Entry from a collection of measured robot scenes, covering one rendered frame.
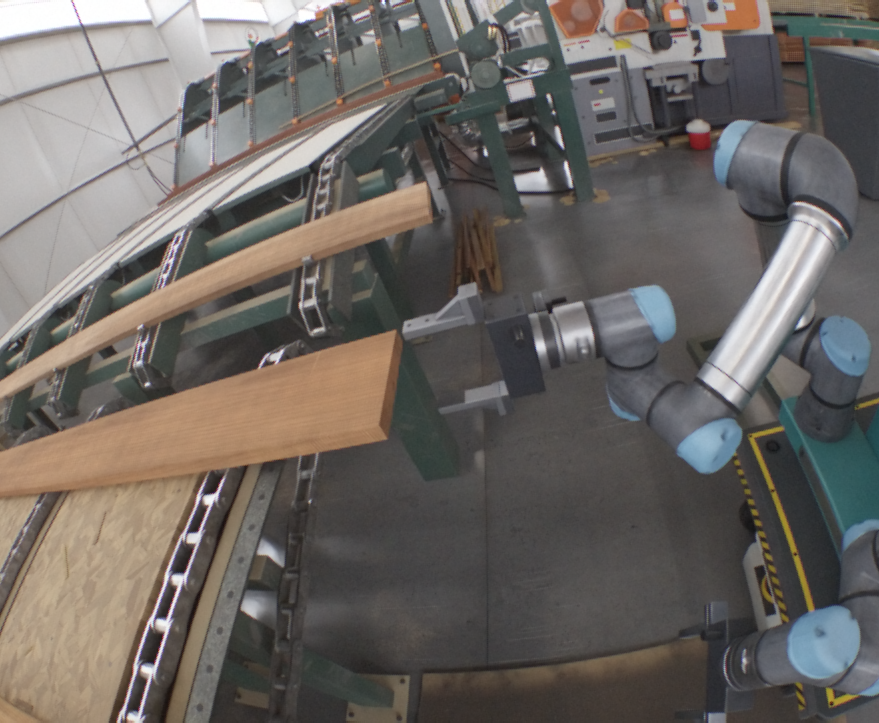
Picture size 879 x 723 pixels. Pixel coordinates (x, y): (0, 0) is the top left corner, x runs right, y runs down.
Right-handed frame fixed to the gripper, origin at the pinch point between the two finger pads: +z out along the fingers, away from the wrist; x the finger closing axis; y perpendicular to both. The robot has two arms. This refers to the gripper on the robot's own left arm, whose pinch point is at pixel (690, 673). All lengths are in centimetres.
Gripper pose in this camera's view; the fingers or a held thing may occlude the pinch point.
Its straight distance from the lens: 78.5
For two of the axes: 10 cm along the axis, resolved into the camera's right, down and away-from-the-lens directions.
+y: -9.8, -1.7, 0.8
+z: -0.5, 6.4, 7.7
